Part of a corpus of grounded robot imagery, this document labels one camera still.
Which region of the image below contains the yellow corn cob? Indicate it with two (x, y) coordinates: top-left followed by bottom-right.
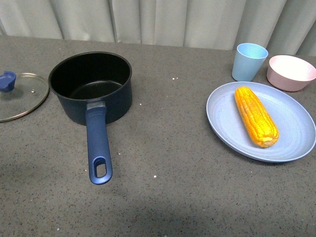
(235, 86), (279, 148)

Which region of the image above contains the glass lid with blue knob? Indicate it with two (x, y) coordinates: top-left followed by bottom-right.
(0, 71), (49, 122)

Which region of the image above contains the dark blue saucepan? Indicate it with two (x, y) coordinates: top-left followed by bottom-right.
(48, 51), (132, 185)

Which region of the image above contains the light blue plastic cup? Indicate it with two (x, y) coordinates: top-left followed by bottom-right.
(232, 43), (269, 81)

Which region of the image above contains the pink plastic bowl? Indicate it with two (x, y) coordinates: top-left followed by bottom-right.
(267, 55), (316, 92)

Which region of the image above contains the light blue plate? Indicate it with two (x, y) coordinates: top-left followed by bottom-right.
(206, 82), (316, 162)

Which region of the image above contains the white curtain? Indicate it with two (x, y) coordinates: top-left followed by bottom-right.
(0, 0), (316, 56)

